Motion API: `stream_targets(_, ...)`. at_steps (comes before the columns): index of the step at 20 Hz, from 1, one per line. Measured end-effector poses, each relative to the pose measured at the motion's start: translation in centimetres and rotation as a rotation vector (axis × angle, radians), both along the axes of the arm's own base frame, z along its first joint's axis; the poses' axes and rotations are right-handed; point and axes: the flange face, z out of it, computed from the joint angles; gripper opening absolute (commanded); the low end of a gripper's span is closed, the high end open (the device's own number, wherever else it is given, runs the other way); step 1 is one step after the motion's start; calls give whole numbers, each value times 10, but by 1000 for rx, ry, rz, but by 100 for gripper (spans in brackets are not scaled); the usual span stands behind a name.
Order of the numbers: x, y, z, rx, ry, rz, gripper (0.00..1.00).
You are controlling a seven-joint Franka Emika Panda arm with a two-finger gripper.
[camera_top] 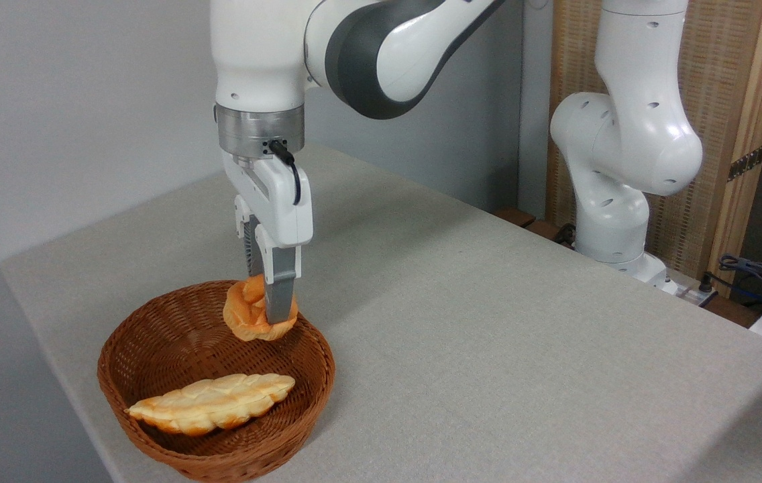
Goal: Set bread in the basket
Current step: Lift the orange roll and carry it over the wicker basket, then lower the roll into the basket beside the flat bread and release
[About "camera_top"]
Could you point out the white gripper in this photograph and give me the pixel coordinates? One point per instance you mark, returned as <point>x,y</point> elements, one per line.
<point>284,201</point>

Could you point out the round orange bread roll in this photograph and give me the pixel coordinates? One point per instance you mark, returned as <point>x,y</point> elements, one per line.
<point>247,312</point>

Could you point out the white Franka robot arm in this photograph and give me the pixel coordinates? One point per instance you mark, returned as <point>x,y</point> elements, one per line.
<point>636,134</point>

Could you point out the brown wicker basket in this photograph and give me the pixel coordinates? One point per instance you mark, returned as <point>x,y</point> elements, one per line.
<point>173,335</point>

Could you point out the long braided bread loaf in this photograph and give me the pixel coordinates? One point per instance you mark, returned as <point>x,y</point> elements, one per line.
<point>213,402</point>

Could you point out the black plug connector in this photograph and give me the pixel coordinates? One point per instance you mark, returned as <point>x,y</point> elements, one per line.
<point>706,288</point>

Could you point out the black screen hinge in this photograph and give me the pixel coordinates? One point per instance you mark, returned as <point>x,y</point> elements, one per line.
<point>748,162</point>

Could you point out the wooden woven folding screen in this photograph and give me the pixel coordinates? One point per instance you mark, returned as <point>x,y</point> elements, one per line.
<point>723,67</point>

